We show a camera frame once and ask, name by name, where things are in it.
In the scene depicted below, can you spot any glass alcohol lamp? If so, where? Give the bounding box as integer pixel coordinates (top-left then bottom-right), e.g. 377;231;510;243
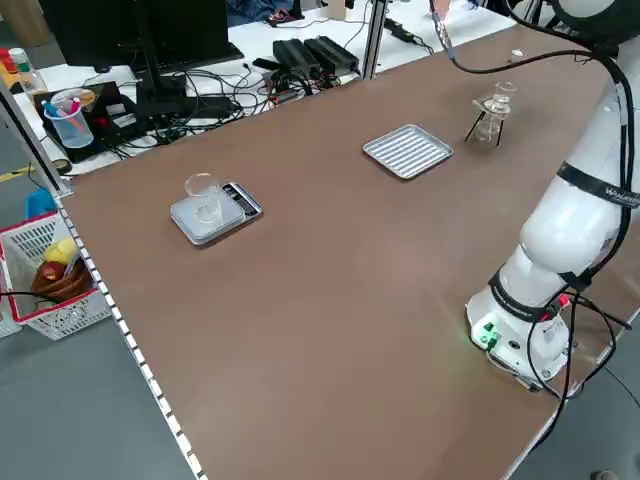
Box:
472;115;502;147

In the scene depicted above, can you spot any small glass beaker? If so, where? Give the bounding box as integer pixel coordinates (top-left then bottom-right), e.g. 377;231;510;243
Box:
487;81;518;115

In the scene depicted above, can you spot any large glass beaker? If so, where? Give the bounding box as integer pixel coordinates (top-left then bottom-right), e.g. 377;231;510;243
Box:
184;172;224;224

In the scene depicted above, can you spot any silver digital scale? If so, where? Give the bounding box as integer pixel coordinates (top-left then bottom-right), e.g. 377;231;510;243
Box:
169;182;264;246

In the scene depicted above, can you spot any ribbed metal tray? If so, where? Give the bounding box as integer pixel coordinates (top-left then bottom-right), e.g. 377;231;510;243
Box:
362;124;455;181

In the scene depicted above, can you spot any white side table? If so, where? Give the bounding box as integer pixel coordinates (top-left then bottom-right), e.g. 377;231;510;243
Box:
9;0;516;176

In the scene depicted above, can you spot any black power strip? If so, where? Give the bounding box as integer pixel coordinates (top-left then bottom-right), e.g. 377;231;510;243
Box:
383;18;416;44

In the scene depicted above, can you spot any black flat case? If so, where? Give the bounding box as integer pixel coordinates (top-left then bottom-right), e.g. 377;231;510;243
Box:
34;82;151;164

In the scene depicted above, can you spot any person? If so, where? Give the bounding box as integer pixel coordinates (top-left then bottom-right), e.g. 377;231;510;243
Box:
227;0;306;26

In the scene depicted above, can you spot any yellow soft toy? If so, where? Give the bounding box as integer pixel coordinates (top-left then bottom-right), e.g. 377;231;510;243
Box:
43;238;76;264

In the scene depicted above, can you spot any white basket with red rim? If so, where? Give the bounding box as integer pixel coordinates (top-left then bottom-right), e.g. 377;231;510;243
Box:
0;212;114;341

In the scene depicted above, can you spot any measuring cup with pens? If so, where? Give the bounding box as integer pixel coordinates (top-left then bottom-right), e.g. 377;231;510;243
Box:
42;97;96;149

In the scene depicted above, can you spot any blue plastic bin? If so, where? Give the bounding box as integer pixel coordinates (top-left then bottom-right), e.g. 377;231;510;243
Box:
24;189;57;220

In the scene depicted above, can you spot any black computer monitor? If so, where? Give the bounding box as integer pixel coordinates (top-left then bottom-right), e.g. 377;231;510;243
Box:
37;0;246;101

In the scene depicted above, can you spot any clear bottle with white cap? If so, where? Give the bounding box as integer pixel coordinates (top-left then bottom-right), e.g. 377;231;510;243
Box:
8;47;49;94

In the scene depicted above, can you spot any black cable bundle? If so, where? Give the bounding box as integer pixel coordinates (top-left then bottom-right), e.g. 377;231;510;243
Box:
99;69;321;151

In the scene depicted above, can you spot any aluminium frame post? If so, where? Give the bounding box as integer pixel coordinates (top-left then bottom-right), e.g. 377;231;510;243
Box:
0;79;76;196
361;0;390;80

